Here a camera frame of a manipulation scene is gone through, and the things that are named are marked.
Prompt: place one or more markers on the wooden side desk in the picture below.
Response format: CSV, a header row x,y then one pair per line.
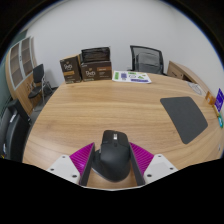
x,y
180,70

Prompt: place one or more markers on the purple standing sign card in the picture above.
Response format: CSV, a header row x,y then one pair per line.
x,y
220,99

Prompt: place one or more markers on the white printed sticker sheet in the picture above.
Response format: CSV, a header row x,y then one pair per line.
x,y
131,76

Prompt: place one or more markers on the dark open-top box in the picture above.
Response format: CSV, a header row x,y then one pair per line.
x,y
96,54

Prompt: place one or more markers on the black leather armchair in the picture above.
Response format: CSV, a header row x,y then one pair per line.
x,y
15,135

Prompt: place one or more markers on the wooden glass-door shelf unit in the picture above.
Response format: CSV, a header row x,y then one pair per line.
x,y
20,65

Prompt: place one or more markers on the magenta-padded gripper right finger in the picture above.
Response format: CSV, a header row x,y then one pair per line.
x,y
142,159

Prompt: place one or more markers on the small orange-brown box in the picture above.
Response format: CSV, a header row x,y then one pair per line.
x,y
210,98

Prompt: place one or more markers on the tall brown carton box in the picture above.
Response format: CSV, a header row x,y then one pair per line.
x,y
70,69

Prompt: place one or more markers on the black computer mouse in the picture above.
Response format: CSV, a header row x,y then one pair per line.
x,y
111,156

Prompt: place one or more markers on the black chrome-legged visitor chair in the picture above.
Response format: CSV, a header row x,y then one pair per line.
x,y
38,74

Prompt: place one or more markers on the black mesh office chair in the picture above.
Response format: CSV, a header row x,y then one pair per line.
x,y
147,60

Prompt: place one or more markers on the wide brown carton box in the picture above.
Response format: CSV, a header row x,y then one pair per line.
x,y
96,71

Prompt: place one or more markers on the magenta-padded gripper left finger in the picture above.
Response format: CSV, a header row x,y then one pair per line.
x,y
81,159

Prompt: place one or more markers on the round white patterned disc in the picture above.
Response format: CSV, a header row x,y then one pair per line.
x,y
195,88

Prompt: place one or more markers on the dark grey mouse pad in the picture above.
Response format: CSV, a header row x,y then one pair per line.
x,y
185,118

